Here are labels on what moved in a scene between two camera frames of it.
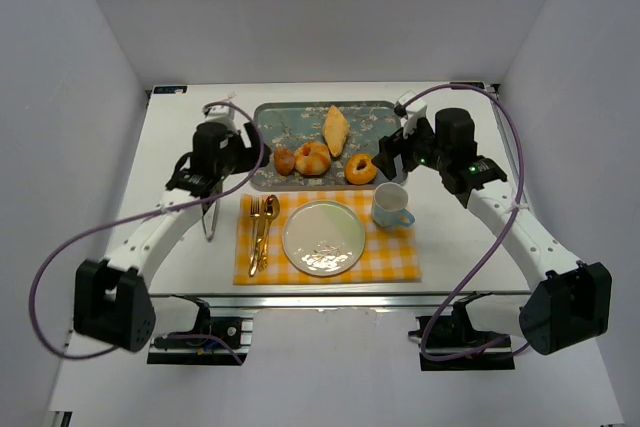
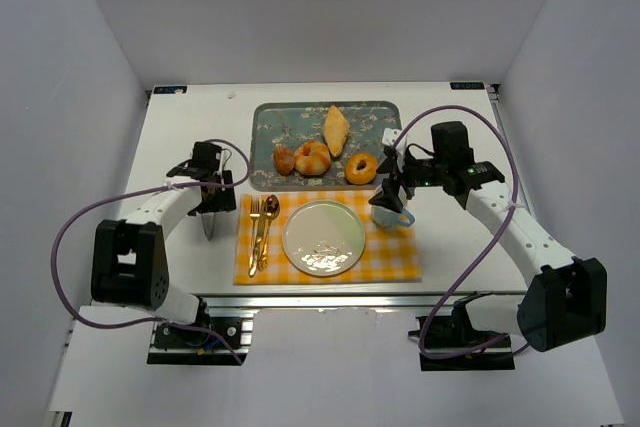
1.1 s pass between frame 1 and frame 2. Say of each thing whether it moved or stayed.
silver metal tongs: stayed
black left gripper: moved
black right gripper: moved
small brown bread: stayed
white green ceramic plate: stayed
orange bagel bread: stayed
